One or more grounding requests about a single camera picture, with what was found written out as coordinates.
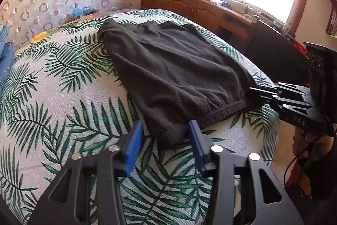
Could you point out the folded blue jeans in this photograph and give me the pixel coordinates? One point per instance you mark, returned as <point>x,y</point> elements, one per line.
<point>7,56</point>

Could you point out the person's right hand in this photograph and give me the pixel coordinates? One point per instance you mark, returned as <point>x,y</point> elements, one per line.
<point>306,144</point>

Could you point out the blue toy on bed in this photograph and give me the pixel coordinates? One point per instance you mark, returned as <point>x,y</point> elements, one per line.
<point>78,13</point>

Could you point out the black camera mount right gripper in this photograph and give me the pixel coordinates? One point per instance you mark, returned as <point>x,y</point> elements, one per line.
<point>322,62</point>

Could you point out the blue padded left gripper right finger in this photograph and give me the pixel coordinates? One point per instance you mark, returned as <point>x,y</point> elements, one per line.
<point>214,161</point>

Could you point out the wooden sideboard cabinet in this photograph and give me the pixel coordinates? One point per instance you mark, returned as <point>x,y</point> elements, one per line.
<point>239,30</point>

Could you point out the black pants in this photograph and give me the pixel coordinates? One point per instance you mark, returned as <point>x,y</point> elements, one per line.
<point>175,75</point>

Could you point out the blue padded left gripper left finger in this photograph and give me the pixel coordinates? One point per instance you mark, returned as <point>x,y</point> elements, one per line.
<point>117,161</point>

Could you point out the palm leaf print bedsheet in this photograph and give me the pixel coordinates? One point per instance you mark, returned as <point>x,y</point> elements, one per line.
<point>63,96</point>

